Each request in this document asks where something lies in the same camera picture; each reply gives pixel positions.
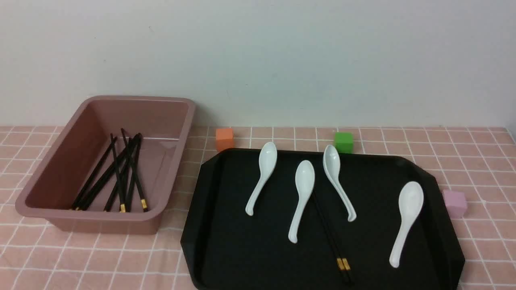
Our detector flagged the white ceramic spoon far left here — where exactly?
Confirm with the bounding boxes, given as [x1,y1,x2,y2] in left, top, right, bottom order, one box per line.
[245,142,278,216]

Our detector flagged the white ceramic spoon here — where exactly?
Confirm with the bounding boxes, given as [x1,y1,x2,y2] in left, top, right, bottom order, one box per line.
[289,160,315,244]
[245,142,278,216]
[389,181,424,268]
[322,145,356,222]

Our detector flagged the pink plastic bin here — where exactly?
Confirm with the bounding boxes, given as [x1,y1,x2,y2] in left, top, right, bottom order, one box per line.
[15,95,196,234]

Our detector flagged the black chopstick in bin leftmost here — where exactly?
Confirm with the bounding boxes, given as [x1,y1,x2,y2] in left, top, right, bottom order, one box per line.
[70,137,117,210]

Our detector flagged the white ceramic spoon centre right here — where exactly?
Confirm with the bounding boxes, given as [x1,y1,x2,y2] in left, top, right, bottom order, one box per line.
[322,145,356,222]

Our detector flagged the black plastic tray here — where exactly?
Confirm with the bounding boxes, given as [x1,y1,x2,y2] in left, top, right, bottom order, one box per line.
[181,148,466,290]

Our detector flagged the white ceramic spoon centre left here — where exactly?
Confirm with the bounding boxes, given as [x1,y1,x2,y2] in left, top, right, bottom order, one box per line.
[289,160,315,244]

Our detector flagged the green cube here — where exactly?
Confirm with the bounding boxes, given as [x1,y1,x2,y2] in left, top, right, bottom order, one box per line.
[333,132,354,154]

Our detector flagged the white ceramic spoon far right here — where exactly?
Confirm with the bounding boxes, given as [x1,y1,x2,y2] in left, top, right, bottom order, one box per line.
[389,181,424,268]

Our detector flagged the black chopstick in bin rightmost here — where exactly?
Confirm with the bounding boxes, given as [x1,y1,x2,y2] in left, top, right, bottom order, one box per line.
[121,128,149,212]

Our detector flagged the orange cube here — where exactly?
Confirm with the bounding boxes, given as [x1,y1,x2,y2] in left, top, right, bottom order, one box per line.
[215,127,235,152]

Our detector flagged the black chopstick gold band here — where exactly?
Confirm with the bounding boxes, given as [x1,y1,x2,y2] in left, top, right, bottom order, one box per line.
[312,193,350,286]
[315,193,354,286]

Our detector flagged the pink cube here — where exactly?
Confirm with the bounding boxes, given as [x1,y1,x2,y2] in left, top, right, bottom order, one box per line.
[442,189,468,219]

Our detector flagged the pink checkered tablecloth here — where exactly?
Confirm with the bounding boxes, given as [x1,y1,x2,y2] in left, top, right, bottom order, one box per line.
[0,125,516,290]

